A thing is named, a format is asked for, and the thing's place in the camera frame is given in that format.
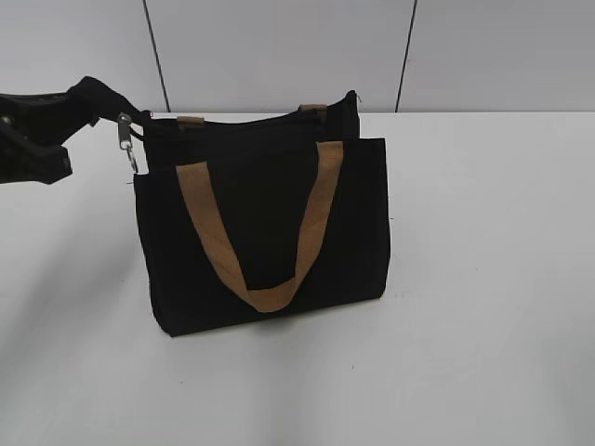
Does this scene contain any tan rear bag handle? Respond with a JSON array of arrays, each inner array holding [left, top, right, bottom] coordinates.
[[176, 104, 328, 131]]

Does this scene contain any silver zipper pull ring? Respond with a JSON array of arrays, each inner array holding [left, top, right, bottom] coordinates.
[[116, 111, 141, 174]]

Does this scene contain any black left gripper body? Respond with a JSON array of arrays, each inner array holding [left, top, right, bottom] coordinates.
[[0, 92, 71, 185]]

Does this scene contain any tan front bag handle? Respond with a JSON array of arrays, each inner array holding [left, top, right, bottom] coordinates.
[[176, 141, 344, 313]]

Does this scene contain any black canvas tote bag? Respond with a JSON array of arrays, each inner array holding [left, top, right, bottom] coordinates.
[[133, 91, 390, 337]]

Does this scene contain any tan bag handle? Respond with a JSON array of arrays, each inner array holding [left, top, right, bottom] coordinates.
[[176, 104, 328, 131], [176, 141, 344, 313]]

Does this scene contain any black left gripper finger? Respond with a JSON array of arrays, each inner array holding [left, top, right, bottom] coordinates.
[[1, 124, 73, 185], [64, 76, 142, 126]]

